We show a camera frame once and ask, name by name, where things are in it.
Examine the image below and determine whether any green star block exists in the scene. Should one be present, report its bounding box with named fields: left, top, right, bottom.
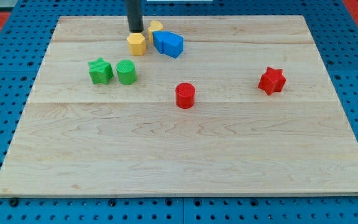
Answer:
left=88, top=57, right=114, bottom=85

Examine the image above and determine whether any red star block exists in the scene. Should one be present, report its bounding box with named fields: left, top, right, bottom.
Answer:
left=258, top=67, right=287, bottom=95

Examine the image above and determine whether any red cylinder block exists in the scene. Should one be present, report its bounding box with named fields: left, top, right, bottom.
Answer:
left=175, top=82, right=196, bottom=109

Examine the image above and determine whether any blue cube block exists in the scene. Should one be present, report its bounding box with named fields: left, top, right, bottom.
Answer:
left=163, top=32, right=184, bottom=58

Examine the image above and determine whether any green cylinder block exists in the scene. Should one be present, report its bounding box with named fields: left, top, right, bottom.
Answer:
left=116, top=60, right=137, bottom=85

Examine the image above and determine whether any blue triangular block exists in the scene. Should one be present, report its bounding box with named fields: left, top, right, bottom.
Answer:
left=153, top=30, right=170, bottom=54

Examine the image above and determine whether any yellow hexagon block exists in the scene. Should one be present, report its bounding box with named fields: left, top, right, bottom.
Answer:
left=127, top=33, right=147, bottom=56

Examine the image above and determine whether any yellow heart block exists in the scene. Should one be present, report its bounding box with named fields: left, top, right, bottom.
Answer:
left=148, top=20, right=164, bottom=44

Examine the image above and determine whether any wooden board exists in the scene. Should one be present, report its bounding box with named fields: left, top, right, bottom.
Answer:
left=0, top=16, right=358, bottom=198

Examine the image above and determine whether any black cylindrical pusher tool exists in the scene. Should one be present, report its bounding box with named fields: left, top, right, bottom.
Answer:
left=125, top=0, right=144, bottom=33

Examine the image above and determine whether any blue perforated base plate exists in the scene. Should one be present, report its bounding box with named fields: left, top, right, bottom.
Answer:
left=0, top=0, right=358, bottom=223

